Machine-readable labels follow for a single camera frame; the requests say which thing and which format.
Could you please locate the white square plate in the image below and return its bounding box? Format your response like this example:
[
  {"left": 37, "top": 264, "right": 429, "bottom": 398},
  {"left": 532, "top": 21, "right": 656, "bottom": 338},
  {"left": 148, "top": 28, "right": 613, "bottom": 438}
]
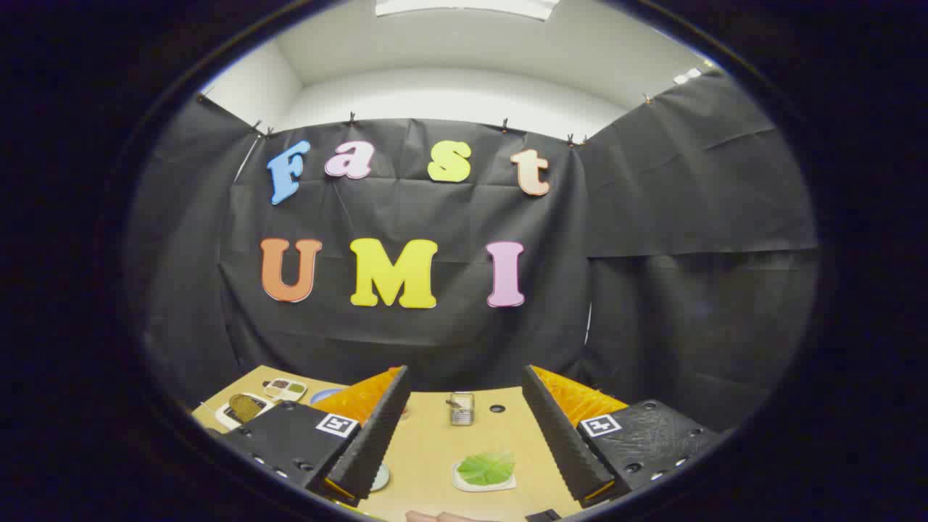
[{"left": 452, "top": 460, "right": 518, "bottom": 494}]

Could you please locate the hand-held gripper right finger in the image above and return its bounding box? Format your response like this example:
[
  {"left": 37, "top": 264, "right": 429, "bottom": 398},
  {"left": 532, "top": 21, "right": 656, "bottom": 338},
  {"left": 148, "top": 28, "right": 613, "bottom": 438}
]
[{"left": 521, "top": 364, "right": 727, "bottom": 509}]

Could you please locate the ceiling light panel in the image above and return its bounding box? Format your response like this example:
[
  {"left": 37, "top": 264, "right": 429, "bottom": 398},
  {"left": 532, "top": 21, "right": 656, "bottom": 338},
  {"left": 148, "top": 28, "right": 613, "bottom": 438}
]
[{"left": 375, "top": 0, "right": 560, "bottom": 22}]

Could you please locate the green lettuce leaf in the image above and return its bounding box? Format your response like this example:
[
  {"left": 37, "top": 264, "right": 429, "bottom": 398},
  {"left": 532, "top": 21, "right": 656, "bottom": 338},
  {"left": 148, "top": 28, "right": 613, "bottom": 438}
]
[{"left": 457, "top": 451, "right": 516, "bottom": 486}]

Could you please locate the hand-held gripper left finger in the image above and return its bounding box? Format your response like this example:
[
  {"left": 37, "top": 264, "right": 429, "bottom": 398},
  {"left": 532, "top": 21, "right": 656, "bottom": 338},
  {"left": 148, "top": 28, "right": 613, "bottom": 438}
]
[{"left": 216, "top": 365, "right": 412, "bottom": 508}]

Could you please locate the brown bread slice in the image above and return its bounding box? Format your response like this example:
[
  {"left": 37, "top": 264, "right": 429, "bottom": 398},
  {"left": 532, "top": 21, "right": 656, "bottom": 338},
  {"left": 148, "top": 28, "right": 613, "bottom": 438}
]
[{"left": 229, "top": 394, "right": 266, "bottom": 423}]

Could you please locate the white toaster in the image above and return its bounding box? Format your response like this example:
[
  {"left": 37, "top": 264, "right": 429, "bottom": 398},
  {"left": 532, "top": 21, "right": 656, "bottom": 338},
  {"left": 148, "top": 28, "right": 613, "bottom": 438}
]
[{"left": 216, "top": 392, "right": 275, "bottom": 433}]

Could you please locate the metal wire utensil basket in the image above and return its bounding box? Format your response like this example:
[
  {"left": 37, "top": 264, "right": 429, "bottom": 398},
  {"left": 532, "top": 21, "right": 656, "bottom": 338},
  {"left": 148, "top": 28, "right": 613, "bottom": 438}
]
[{"left": 447, "top": 392, "right": 476, "bottom": 426}]

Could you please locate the white divided seasoning tray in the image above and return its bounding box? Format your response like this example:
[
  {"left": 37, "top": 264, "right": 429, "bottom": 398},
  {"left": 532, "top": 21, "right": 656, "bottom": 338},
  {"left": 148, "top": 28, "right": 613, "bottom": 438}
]
[{"left": 262, "top": 378, "right": 308, "bottom": 402}]

